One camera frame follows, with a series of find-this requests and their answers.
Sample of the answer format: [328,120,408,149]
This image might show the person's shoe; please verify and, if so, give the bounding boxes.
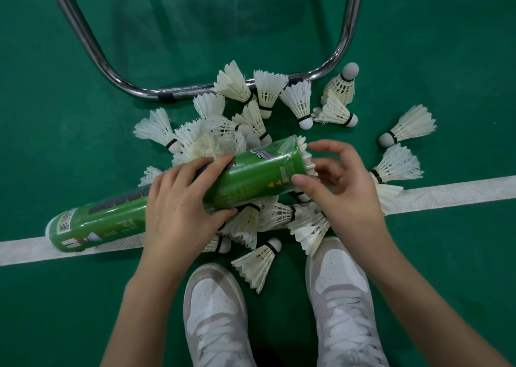
[183,262,257,367]
[305,236,390,367]

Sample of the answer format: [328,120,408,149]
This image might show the person's right shoe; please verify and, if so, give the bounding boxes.
[305,236,390,367]

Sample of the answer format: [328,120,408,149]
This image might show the pile of white shuttlecocks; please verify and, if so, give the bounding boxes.
[133,59,438,295]

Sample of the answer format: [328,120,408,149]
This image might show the single feather shuttlecock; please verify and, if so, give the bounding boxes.
[296,135,321,178]

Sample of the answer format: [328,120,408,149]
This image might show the person's left forearm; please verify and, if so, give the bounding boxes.
[101,262,182,367]

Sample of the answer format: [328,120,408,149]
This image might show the black chair with chrome frame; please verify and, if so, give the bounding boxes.
[41,0,368,100]

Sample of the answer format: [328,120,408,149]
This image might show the person's left hand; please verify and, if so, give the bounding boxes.
[133,152,238,277]

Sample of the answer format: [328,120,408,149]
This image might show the person's left shoe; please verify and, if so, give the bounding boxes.
[183,262,257,367]

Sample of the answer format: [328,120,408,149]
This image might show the bright green glossy shuttlecock tube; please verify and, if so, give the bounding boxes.
[45,135,309,253]

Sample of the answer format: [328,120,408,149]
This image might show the person's right forearm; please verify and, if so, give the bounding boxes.
[359,224,511,367]

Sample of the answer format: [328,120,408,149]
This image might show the person's right hand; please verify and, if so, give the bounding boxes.
[291,139,389,251]

